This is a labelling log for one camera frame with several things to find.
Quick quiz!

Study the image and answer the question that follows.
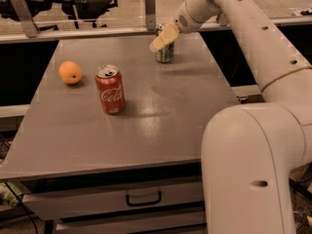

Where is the middle metal bracket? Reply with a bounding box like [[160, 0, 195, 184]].
[[144, 0, 156, 30]]

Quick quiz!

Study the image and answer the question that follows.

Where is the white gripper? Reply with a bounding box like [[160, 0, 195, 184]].
[[149, 0, 220, 53]]

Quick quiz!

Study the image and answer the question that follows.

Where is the left metal bracket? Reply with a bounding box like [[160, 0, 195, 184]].
[[10, 0, 39, 38]]

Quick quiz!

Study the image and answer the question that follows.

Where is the black drawer handle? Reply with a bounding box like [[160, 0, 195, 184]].
[[126, 190, 163, 208]]

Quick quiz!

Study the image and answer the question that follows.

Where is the grey upper drawer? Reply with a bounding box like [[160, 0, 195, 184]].
[[23, 178, 204, 220]]

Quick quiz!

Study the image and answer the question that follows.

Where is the green soda can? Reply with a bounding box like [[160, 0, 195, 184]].
[[155, 23, 175, 63]]

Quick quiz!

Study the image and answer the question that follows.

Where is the orange fruit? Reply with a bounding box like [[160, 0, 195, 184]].
[[58, 60, 82, 85]]

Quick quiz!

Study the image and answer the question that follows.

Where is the grey drawer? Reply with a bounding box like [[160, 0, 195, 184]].
[[23, 178, 204, 220], [56, 209, 208, 234]]

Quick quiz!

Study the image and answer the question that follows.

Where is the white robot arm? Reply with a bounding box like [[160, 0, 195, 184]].
[[150, 0, 312, 234]]

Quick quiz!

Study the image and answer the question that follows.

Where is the grey lower drawer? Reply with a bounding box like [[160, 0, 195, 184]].
[[56, 209, 208, 234]]

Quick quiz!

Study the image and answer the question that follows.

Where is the red coke can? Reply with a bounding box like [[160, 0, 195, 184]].
[[95, 64, 126, 114]]

